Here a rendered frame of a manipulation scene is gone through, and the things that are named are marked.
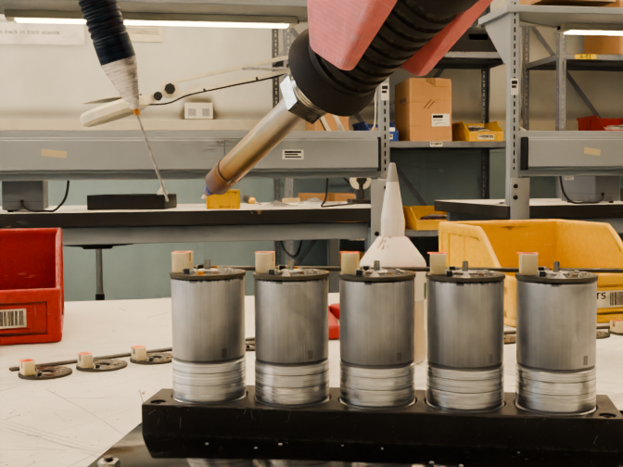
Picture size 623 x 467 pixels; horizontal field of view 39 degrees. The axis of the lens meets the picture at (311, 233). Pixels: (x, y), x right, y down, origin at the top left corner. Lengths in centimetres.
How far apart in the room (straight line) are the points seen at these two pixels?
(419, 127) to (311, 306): 415
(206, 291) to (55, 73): 442
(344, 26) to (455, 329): 11
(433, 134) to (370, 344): 417
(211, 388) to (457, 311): 8
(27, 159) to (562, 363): 231
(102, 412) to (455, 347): 16
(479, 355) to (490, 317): 1
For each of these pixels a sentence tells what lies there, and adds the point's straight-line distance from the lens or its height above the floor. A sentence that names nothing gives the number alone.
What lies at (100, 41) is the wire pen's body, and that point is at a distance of 27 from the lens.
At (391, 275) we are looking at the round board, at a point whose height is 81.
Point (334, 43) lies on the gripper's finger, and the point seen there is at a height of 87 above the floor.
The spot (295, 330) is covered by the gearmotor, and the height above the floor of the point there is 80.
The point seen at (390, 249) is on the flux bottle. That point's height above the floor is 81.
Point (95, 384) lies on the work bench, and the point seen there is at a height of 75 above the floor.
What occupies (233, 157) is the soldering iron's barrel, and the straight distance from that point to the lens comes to 25.
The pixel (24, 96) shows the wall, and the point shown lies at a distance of 469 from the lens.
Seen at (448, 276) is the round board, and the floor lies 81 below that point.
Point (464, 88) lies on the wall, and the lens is 495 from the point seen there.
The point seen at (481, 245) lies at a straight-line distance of 58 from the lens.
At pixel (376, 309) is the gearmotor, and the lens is 27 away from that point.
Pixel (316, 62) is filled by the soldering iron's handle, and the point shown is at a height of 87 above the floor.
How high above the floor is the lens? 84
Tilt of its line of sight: 4 degrees down
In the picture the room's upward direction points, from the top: 1 degrees counter-clockwise
